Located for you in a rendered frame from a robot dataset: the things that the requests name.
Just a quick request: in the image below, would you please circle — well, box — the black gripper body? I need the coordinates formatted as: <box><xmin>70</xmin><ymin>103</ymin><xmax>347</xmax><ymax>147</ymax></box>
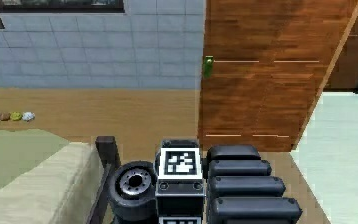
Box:
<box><xmin>107</xmin><ymin>160</ymin><xmax>159</xmax><ymax>224</ymax></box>

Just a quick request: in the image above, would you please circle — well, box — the bed with beige cover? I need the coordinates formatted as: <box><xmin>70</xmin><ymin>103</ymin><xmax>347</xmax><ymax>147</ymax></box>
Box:
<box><xmin>0</xmin><ymin>127</ymin><xmax>122</xmax><ymax>224</ymax></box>

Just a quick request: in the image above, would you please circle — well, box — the white round lump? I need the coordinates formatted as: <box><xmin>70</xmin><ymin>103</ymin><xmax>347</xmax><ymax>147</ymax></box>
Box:
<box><xmin>21</xmin><ymin>111</ymin><xmax>36</xmax><ymax>122</ymax></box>

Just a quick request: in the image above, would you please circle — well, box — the brown wooden room door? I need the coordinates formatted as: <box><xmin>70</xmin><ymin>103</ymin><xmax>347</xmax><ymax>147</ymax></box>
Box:
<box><xmin>197</xmin><ymin>0</ymin><xmax>358</xmax><ymax>153</ymax></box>

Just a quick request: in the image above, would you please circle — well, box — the dark framed window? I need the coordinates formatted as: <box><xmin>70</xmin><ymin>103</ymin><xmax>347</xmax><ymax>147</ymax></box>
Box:
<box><xmin>0</xmin><ymin>0</ymin><xmax>126</xmax><ymax>14</ymax></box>

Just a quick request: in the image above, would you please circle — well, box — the dark brown wooden cupboard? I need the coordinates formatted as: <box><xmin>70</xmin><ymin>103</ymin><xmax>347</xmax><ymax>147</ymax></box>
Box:
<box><xmin>324</xmin><ymin>0</ymin><xmax>358</xmax><ymax>95</ymax></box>

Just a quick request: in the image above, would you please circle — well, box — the green door handle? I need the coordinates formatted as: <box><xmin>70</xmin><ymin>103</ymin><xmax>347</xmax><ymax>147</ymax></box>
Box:
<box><xmin>202</xmin><ymin>55</ymin><xmax>215</xmax><ymax>80</ymax></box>

